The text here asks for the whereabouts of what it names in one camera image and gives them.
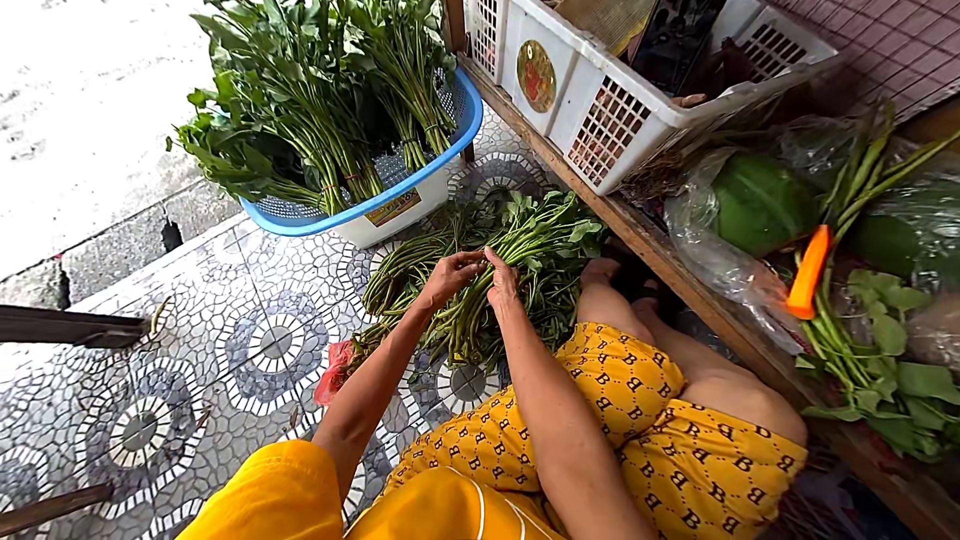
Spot clear plastic bag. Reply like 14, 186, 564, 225
663, 112, 960, 357

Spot white box with label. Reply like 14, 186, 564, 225
331, 161, 451, 250

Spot person's left forearm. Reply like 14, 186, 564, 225
310, 294, 438, 504

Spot bundled leafy greens pile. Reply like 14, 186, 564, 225
166, 0, 459, 217

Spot wooden table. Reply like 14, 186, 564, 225
442, 0, 960, 540

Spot blue plastic basket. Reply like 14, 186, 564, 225
238, 66, 485, 239

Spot brown wooden bar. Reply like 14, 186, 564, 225
0, 481, 115, 537

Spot large dark green vegetable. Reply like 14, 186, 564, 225
843, 213, 922, 279
711, 152, 823, 258

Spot brown cardboard piece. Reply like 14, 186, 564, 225
553, 0, 660, 58

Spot person's left hand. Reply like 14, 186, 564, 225
417, 250, 489, 312

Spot wire mesh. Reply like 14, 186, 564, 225
768, 0, 960, 123

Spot person's right forearm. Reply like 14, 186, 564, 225
491, 294, 661, 540

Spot dark wooden beam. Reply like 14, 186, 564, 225
0, 303, 149, 350

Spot leafy greens with thick stems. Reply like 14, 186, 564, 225
795, 101, 960, 462

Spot white plastic crate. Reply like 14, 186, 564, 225
462, 0, 847, 198

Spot knife with orange handle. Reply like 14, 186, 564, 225
786, 224, 834, 321

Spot pile of loose leafy greens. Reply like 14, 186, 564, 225
348, 189, 607, 372

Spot person's legs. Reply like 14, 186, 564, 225
378, 257, 810, 540

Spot red plastic bag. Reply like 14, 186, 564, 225
312, 339, 357, 408

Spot person's right hand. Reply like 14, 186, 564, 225
483, 246, 520, 309

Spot person's body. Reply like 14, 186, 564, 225
175, 439, 567, 540

